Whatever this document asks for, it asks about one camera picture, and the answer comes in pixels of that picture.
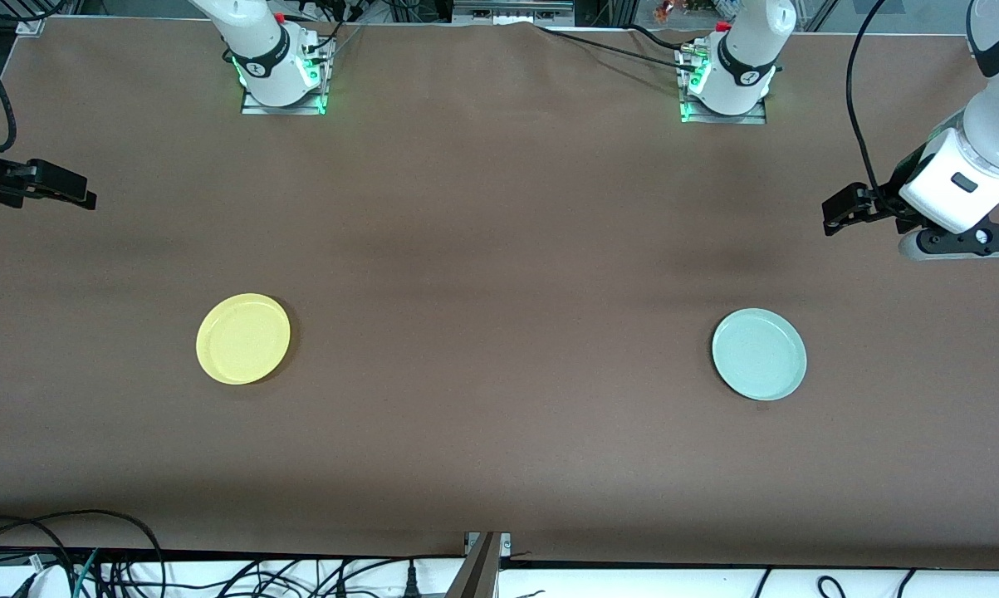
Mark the yellow round plate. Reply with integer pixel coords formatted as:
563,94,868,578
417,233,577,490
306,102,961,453
196,293,291,385

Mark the brown table cover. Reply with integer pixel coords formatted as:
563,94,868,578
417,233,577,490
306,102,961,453
0,17,999,559

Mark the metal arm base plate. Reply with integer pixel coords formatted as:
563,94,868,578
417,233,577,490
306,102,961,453
679,42,767,125
242,37,334,115

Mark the teal cable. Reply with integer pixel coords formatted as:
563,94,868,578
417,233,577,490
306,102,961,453
71,548,101,598

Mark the long black cable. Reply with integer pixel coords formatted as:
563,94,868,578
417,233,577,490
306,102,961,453
536,25,699,74

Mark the pale green round plate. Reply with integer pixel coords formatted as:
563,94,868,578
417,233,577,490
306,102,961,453
712,308,808,402

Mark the aluminium profile beam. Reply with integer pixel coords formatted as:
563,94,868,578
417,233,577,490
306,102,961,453
445,532,512,598

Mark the white bench surface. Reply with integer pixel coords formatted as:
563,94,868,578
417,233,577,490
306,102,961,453
0,555,999,598

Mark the black looped cable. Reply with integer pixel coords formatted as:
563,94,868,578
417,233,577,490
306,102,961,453
0,509,166,598

